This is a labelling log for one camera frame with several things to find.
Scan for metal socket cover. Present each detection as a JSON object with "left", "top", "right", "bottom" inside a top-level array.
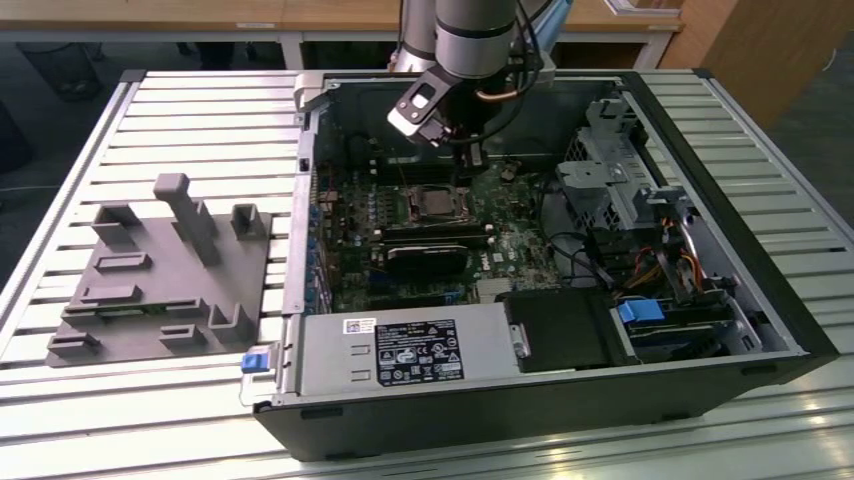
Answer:
[{"left": 407, "top": 185, "right": 477, "bottom": 221}]

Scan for CPU socket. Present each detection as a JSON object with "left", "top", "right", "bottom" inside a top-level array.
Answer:
[{"left": 403, "top": 183, "right": 483, "bottom": 224}]

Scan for black RAM slot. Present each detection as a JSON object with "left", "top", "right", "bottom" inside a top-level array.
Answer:
[
  {"left": 381, "top": 155, "right": 462, "bottom": 169},
  {"left": 377, "top": 167, "right": 461, "bottom": 184},
  {"left": 378, "top": 224, "right": 487, "bottom": 237},
  {"left": 381, "top": 233, "right": 491, "bottom": 248}
]

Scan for green motherboard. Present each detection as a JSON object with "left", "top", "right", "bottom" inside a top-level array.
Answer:
[{"left": 310, "top": 154, "right": 589, "bottom": 314}]

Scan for metal drive cage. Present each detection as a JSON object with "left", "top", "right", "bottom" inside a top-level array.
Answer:
[{"left": 554, "top": 97, "right": 673, "bottom": 232}]

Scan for black graphics card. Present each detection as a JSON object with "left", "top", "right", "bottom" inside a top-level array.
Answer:
[{"left": 382, "top": 240, "right": 474, "bottom": 280}]

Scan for small silver heatsink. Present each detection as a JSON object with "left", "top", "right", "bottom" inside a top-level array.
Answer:
[{"left": 474, "top": 278, "right": 514, "bottom": 303}]

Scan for blue disk carrier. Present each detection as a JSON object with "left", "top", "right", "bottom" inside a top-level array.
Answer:
[{"left": 617, "top": 297, "right": 733, "bottom": 351}]

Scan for silver power supply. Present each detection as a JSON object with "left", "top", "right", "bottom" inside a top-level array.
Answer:
[{"left": 292, "top": 301, "right": 530, "bottom": 397}]

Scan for wooden cabinet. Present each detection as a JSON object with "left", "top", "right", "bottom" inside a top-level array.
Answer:
[{"left": 657, "top": 0, "right": 854, "bottom": 130}]

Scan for grey parts rack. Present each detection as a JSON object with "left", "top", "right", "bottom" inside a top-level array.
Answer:
[{"left": 43, "top": 172, "right": 275, "bottom": 370}]

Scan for black PC case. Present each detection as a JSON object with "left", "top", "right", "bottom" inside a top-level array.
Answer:
[{"left": 251, "top": 67, "right": 841, "bottom": 464}]

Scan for wooden desk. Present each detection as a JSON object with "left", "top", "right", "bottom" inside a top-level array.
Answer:
[{"left": 0, "top": 0, "right": 686, "bottom": 71}]

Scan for black waste bin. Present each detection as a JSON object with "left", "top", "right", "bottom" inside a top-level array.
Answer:
[{"left": 14, "top": 42, "right": 107, "bottom": 103}]

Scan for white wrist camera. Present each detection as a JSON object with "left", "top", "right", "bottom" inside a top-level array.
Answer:
[{"left": 386, "top": 64, "right": 463, "bottom": 149}]

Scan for black data cable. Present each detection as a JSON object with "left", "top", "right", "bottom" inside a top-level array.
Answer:
[{"left": 541, "top": 229, "right": 642, "bottom": 294}]

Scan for yellow orange power wires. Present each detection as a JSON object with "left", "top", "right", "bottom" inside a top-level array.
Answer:
[{"left": 626, "top": 214, "right": 707, "bottom": 294}]

